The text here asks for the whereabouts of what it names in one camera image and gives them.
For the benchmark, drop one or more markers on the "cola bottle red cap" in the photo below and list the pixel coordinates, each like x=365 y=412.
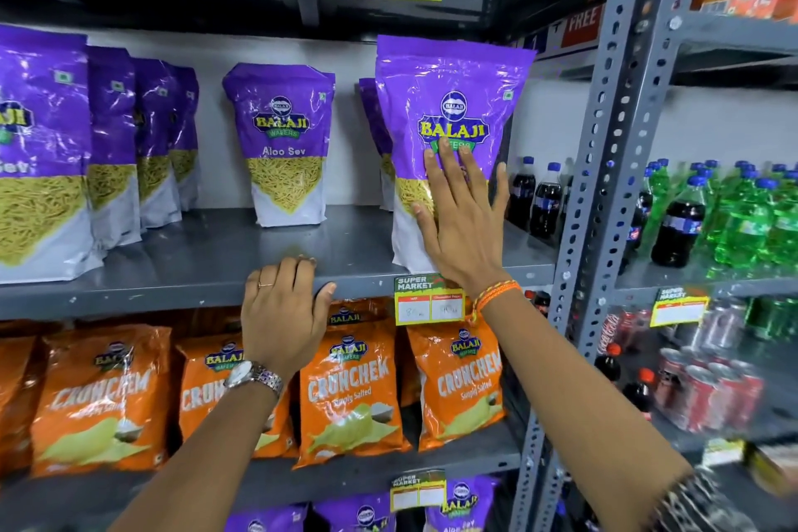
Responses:
x=639 y=393
x=609 y=363

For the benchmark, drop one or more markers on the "person's right little finger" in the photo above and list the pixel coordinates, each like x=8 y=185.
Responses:
x=502 y=195

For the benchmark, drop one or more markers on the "person's right forearm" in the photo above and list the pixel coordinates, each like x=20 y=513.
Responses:
x=561 y=394

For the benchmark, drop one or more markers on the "row of green soda bottles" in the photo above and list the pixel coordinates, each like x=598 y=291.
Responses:
x=748 y=226

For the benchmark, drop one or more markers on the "cluster of red soda cans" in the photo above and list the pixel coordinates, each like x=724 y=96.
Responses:
x=704 y=391

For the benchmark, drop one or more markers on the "person's left thumb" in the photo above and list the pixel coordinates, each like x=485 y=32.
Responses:
x=324 y=304

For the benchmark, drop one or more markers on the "purple snack packet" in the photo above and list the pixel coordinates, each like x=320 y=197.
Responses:
x=461 y=503
x=355 y=516
x=455 y=76
x=265 y=522

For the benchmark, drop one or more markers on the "white red paper sign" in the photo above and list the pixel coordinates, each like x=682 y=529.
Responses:
x=580 y=26

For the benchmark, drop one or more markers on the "black white patterned cuff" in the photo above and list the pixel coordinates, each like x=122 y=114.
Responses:
x=698 y=503

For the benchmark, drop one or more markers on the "silver drink can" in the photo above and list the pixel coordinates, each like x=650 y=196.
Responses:
x=723 y=323

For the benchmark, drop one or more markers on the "person's left middle finger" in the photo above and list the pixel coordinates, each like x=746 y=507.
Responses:
x=285 y=277

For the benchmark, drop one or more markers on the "row of orange chip packets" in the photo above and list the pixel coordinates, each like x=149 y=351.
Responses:
x=100 y=400

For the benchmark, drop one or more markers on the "grey metal shelf rack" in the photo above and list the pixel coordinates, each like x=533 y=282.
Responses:
x=206 y=251
x=717 y=30

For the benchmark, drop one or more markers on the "person's right hand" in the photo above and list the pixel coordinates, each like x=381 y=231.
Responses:
x=467 y=238

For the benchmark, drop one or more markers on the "row of purple pouches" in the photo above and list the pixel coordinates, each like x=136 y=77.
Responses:
x=37 y=114

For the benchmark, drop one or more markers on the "person's right middle finger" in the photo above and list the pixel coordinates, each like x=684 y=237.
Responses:
x=454 y=170

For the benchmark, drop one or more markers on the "person's left hand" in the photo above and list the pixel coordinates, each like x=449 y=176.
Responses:
x=280 y=326

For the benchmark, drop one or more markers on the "person's left forearm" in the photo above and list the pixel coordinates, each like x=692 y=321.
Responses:
x=206 y=457

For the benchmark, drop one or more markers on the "silver metal wristwatch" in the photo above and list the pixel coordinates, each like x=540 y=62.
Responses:
x=255 y=376

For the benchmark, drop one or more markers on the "person's left little finger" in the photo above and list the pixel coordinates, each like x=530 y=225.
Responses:
x=252 y=288

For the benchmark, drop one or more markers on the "person's right thumb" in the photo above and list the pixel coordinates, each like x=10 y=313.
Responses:
x=425 y=226

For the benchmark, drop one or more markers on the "cola bottle blue cap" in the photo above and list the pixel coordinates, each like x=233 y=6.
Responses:
x=521 y=195
x=678 y=232
x=546 y=204
x=639 y=220

